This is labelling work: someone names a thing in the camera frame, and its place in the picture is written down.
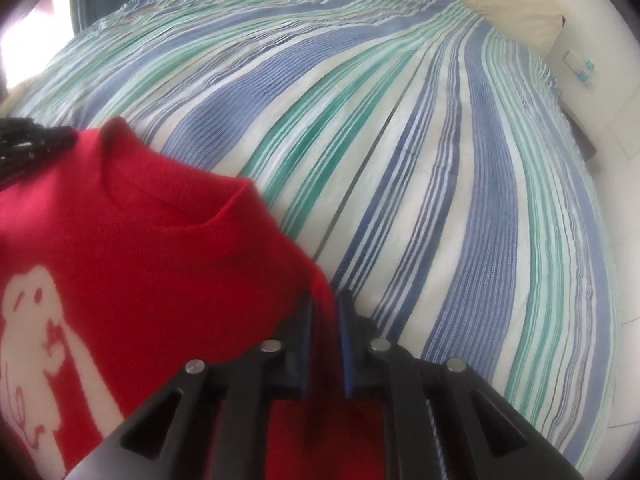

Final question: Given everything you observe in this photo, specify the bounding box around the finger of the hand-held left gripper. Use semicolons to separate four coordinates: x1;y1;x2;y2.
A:
0;117;79;182

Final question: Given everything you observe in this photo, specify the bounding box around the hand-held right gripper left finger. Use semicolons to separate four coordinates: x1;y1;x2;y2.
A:
65;299;317;480

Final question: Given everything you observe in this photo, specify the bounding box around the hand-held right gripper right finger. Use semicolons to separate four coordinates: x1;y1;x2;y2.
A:
336;291;587;480

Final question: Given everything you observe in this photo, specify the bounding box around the red sweater with white print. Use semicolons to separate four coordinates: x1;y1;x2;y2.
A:
0;116;386;480

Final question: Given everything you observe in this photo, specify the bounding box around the striped bed sheet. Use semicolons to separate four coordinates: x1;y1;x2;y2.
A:
10;0;613;466

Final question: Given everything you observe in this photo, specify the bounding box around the white wall socket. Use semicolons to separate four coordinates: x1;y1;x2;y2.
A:
564;50;600;91

